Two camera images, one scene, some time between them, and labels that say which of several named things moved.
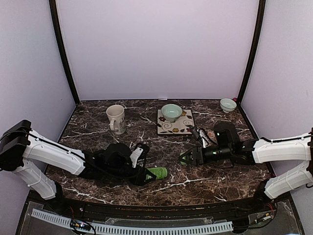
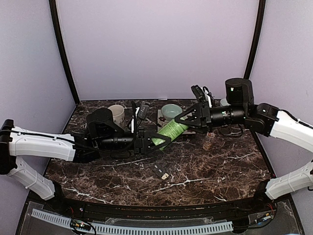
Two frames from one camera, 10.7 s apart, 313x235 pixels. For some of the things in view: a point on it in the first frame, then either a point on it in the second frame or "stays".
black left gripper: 139,178 -> 145,147
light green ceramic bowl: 171,112 stays
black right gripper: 197,154 -> 199,112
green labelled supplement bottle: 161,173 -> 172,129
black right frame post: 256,50 stays
